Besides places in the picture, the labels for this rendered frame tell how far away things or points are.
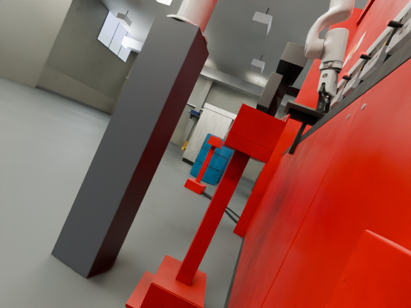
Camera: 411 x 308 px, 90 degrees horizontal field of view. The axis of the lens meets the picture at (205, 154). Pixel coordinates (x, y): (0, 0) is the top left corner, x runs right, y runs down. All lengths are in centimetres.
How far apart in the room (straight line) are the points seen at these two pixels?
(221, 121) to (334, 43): 463
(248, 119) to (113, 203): 57
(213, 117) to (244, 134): 489
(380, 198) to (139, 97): 74
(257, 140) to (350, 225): 49
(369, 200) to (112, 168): 75
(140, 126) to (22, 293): 62
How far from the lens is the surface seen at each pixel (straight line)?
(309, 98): 213
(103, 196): 86
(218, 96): 1141
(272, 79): 230
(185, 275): 90
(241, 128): 70
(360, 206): 26
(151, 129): 76
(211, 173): 394
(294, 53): 246
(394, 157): 25
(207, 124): 557
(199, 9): 94
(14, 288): 93
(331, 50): 106
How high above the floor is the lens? 63
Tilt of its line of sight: 2 degrees down
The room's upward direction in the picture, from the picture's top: 25 degrees clockwise
